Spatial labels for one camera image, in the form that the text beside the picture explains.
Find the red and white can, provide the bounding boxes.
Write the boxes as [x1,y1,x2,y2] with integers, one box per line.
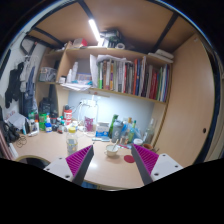
[63,109,73,126]

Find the green container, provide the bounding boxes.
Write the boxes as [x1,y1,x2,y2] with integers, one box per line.
[38,113,48,131]

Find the white desk lamp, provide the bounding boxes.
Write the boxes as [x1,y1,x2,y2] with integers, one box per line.
[79,94,101,138]

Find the white and blue carton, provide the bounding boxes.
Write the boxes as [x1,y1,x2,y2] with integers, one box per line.
[95,121,111,138]

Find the wooden shelf unit with books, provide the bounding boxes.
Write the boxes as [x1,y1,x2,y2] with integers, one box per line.
[35,40,174,148]

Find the spoon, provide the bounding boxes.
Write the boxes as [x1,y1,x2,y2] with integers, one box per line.
[111,138,120,151]

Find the white bottle with blue cap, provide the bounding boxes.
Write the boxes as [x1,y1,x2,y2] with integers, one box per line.
[44,116,53,133]

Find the cream ceramic cup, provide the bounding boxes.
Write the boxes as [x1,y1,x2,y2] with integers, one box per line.
[104,143,120,158]

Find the flat round red coaster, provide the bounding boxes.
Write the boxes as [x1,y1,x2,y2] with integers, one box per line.
[123,154,136,164]

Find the green bottle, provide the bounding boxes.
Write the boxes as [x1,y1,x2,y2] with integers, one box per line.
[108,114,119,139]

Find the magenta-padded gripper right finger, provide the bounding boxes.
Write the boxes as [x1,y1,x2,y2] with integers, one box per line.
[130,143,184,186]

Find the clear glass bottle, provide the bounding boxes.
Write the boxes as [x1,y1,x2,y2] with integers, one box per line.
[143,118,157,145]

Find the hanging dark clothes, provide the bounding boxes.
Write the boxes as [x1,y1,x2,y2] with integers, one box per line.
[4,61,38,118]

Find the ceiling light strip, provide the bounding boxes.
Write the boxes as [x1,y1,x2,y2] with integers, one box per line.
[88,18,103,44]

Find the clear yellow-capped drink bottle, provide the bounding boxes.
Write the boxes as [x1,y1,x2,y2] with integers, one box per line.
[65,126,79,157]

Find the pink cup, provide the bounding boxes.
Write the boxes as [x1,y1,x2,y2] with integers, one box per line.
[84,115,95,133]

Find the clear bottle with tan cap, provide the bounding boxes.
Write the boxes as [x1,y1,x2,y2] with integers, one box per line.
[124,117,134,143]

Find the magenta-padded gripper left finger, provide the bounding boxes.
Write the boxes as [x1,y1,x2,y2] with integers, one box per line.
[43,144,95,187]

